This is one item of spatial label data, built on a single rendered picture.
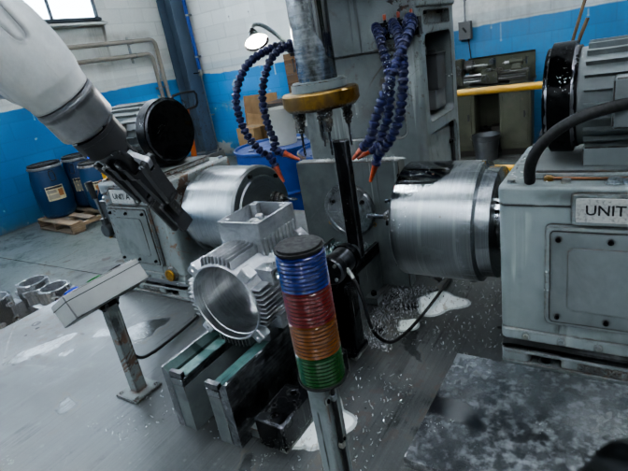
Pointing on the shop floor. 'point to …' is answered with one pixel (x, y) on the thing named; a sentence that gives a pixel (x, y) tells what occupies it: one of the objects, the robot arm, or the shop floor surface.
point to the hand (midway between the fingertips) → (171, 213)
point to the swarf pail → (486, 145)
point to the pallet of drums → (64, 192)
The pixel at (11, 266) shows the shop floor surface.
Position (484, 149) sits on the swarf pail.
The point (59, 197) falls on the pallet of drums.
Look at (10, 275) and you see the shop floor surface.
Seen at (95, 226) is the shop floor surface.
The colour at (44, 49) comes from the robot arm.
